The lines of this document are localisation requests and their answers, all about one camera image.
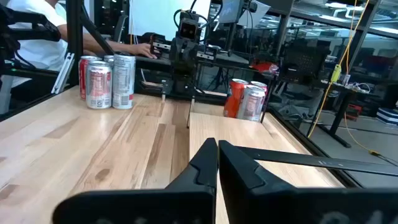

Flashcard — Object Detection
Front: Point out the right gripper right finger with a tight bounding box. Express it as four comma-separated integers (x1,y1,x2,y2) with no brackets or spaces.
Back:
218,139,398,224

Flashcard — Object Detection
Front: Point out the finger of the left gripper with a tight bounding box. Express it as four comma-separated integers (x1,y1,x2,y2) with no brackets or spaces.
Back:
184,40,200,75
170,40,185,75

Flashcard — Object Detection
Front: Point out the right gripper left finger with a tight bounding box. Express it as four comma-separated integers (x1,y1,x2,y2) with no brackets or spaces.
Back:
52,138,218,224

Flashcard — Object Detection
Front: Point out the orange Fanta can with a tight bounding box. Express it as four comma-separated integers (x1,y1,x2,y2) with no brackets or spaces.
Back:
223,78,249,119

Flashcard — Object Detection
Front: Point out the tall white Celsius can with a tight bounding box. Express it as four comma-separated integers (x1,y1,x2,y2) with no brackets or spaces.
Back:
111,52,136,110

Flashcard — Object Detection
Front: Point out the dark grey side desk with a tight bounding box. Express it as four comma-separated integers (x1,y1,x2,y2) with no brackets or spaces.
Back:
86,46,252,74

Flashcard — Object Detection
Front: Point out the person's hand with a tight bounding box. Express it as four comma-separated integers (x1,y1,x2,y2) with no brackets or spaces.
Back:
129,42,158,60

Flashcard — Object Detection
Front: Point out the white screen panel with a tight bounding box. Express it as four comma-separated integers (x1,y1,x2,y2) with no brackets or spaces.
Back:
129,0,212,41

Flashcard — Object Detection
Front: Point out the grey tilted monitor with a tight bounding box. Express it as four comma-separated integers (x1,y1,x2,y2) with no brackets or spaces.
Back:
218,0,245,24

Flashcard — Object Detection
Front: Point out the red plastic object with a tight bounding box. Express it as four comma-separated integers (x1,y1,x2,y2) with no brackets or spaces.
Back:
251,61,277,74

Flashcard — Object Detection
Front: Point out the red Coca-Cola can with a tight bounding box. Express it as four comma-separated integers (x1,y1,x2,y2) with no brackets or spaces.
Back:
78,55,103,101
250,80,269,94

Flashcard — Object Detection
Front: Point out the silver Diet Coke can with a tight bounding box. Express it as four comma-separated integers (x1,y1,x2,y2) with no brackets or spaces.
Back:
236,84,266,122
85,60,113,110

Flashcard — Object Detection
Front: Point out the black perforated metal box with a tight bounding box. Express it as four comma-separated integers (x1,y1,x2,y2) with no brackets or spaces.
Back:
281,43,330,85

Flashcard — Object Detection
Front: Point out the black background desk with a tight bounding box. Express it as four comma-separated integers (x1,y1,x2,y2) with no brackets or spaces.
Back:
270,71,398,149

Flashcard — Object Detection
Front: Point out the red storage crate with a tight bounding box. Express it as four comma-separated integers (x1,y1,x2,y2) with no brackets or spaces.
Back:
346,104,363,121

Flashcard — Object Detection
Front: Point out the person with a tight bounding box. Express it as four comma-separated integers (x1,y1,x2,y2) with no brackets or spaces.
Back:
0,0,158,114

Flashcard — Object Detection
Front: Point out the blue white box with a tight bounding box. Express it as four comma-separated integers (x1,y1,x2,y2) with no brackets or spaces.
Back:
376,107,398,125

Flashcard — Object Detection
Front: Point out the black equipment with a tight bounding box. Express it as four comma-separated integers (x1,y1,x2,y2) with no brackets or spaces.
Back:
0,4,62,77

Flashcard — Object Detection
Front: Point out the black storage rack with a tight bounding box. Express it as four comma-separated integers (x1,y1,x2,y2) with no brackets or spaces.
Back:
267,0,398,73

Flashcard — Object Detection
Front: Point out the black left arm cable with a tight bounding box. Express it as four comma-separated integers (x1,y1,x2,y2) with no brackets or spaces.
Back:
172,0,223,34

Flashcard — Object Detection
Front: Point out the black rig post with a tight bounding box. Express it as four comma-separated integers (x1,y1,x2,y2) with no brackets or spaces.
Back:
65,0,116,87

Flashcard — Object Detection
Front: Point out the yellow cable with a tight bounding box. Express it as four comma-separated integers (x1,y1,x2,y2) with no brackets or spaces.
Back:
307,0,382,156

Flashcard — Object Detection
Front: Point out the yellow-green cable plug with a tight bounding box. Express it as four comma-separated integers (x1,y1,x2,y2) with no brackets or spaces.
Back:
331,63,342,83

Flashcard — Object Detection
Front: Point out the white cable bundle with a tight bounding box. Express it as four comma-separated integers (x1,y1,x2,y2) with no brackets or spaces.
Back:
345,82,371,94

